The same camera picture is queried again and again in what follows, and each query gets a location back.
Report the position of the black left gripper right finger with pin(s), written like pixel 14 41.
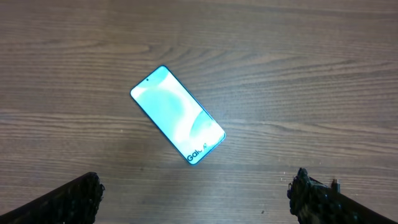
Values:
pixel 313 202

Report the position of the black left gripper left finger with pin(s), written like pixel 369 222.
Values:
pixel 77 201

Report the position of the Samsung Galaxy smartphone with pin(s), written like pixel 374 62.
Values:
pixel 178 115

